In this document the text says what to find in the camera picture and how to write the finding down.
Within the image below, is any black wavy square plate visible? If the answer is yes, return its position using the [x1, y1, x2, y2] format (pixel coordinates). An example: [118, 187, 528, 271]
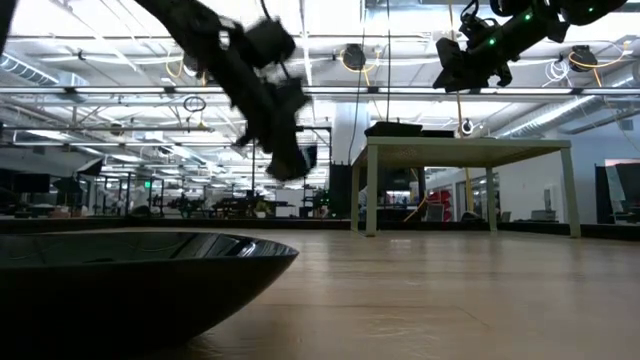
[364, 121, 424, 132]
[368, 127, 422, 138]

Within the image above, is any red background object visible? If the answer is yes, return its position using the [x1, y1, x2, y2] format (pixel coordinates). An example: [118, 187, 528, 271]
[429, 189, 454, 221]

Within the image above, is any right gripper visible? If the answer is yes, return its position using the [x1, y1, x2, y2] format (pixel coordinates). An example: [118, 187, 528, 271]
[433, 9, 561, 93]

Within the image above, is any black round mini plate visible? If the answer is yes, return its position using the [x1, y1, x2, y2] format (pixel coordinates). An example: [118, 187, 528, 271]
[0, 230, 300, 360]

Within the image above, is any black background panel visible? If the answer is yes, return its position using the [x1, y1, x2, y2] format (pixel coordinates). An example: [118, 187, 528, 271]
[594, 164, 615, 225]

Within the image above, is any black background gantry frame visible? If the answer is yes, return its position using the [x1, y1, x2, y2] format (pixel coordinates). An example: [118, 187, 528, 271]
[251, 124, 333, 219]

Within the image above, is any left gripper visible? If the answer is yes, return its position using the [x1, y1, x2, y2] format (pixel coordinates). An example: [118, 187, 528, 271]
[219, 54, 319, 182]

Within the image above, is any black ceiling cable reel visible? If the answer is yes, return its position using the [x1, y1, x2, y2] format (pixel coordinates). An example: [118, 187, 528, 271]
[341, 43, 368, 73]
[568, 44, 600, 74]

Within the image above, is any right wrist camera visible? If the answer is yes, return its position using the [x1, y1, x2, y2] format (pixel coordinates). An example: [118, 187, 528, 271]
[458, 10, 501, 40]

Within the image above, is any yellow hanging cable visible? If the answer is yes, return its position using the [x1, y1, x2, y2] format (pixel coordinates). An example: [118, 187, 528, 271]
[447, 0, 475, 210]

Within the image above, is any pale green perforated metal stand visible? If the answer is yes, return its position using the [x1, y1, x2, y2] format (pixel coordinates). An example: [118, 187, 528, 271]
[349, 136, 583, 239]

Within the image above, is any dark background screen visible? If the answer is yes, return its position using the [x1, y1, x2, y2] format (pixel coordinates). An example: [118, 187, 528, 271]
[613, 160, 640, 202]

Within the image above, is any black background cabinet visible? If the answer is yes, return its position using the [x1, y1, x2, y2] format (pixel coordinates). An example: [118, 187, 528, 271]
[328, 163, 354, 210]

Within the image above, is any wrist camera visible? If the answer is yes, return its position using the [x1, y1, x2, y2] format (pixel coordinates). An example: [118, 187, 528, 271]
[458, 10, 501, 40]
[239, 18, 297, 69]

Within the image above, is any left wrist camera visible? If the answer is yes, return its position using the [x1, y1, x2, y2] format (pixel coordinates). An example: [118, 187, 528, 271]
[239, 18, 297, 69]

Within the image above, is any black hanging cable loop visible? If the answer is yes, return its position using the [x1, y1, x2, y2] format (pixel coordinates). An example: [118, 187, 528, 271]
[183, 94, 207, 114]

